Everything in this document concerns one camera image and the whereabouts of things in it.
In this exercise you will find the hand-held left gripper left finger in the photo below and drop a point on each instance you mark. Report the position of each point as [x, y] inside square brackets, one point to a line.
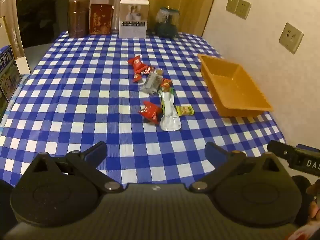
[96, 150]

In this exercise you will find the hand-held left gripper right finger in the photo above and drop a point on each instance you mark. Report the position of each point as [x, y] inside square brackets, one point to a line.
[212, 152]

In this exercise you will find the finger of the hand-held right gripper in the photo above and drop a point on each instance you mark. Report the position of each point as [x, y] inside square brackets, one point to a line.
[280, 151]

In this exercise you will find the yellow green snack packet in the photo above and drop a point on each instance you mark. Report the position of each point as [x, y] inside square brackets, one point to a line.
[185, 110]

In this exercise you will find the long white green packet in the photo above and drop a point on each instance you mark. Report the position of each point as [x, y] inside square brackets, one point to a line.
[170, 120]

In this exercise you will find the red cartoon snack packet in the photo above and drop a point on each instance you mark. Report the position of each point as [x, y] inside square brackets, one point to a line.
[150, 111]

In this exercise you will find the orange plastic tray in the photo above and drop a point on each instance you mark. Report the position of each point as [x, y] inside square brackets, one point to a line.
[232, 87]

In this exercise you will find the orange red candy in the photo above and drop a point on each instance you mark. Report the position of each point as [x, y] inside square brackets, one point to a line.
[165, 83]

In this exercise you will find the silver clear snack packet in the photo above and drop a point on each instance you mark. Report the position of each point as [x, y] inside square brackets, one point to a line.
[151, 82]

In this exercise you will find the small red candy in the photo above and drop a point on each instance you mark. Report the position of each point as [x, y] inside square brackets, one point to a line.
[147, 70]

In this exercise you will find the large red snack packet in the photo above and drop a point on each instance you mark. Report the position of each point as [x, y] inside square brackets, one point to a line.
[136, 62]

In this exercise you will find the person's right forearm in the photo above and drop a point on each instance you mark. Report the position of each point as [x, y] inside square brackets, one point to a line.
[308, 233]

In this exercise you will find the person's right hand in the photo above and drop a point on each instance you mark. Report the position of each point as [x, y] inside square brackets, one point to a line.
[314, 200]

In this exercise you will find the blue checkered tablecloth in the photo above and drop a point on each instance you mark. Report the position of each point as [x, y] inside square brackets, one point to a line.
[87, 92]

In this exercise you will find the blue printed carton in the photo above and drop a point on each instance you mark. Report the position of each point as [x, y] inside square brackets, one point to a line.
[8, 77]

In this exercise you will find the dark red patterned box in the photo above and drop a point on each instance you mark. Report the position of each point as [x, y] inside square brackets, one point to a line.
[100, 20]

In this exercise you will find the brown cylindrical tin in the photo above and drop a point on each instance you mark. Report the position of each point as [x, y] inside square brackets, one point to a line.
[78, 18]

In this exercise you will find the white cardboard box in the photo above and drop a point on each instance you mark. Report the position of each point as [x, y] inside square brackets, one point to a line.
[133, 20]

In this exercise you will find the glass jar with green lid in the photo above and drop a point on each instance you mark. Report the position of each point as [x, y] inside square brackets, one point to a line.
[167, 23]

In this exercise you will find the beige wall socket plate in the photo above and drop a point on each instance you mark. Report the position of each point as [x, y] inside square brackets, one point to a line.
[290, 38]

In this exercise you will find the beige wall outlet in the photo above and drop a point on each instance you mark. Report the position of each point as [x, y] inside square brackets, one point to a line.
[243, 9]
[231, 4]

